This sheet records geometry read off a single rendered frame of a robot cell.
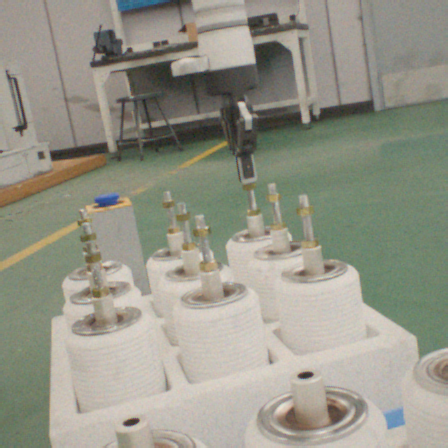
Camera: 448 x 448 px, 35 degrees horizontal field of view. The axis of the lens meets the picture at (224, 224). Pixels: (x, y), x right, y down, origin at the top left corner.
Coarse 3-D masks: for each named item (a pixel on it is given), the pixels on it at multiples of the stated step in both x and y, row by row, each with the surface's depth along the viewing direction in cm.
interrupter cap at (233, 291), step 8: (200, 288) 80; (224, 288) 79; (232, 288) 78; (240, 288) 78; (184, 296) 78; (192, 296) 78; (200, 296) 78; (224, 296) 77; (232, 296) 75; (240, 296) 75; (184, 304) 75; (192, 304) 75; (200, 304) 74; (208, 304) 74; (216, 304) 73; (224, 304) 74
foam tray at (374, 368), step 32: (64, 320) 102; (160, 320) 95; (384, 320) 81; (64, 352) 89; (160, 352) 83; (288, 352) 77; (320, 352) 75; (352, 352) 74; (384, 352) 74; (416, 352) 75; (64, 384) 79; (192, 384) 73; (224, 384) 72; (256, 384) 72; (288, 384) 73; (352, 384) 74; (384, 384) 75; (64, 416) 71; (96, 416) 70; (160, 416) 70; (192, 416) 71; (224, 416) 71
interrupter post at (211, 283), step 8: (200, 272) 77; (208, 272) 76; (216, 272) 76; (200, 280) 77; (208, 280) 76; (216, 280) 76; (208, 288) 76; (216, 288) 76; (208, 296) 76; (216, 296) 76
